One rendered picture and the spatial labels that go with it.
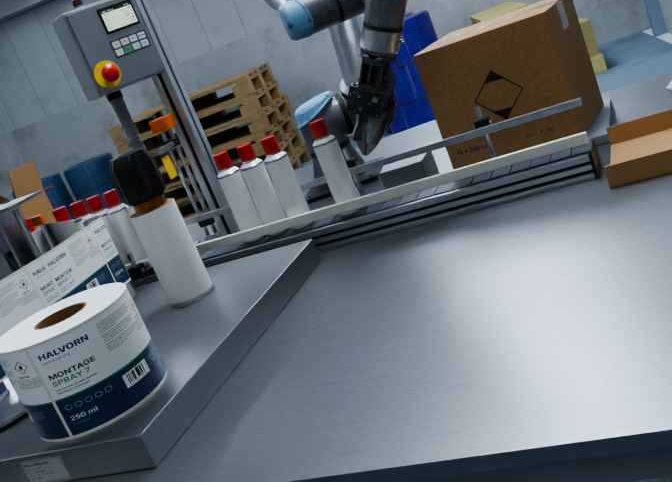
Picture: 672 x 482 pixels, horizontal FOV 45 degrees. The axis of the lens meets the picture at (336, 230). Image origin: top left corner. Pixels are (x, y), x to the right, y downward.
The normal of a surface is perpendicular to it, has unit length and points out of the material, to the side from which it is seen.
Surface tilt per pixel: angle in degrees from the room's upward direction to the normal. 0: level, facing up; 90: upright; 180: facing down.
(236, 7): 90
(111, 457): 90
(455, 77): 90
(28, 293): 90
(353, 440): 0
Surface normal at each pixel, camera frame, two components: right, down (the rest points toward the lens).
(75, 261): 0.90, -0.27
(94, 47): 0.55, 0.01
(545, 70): -0.44, 0.40
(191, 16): -0.14, 0.32
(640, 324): -0.36, -0.90
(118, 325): 0.82, -0.18
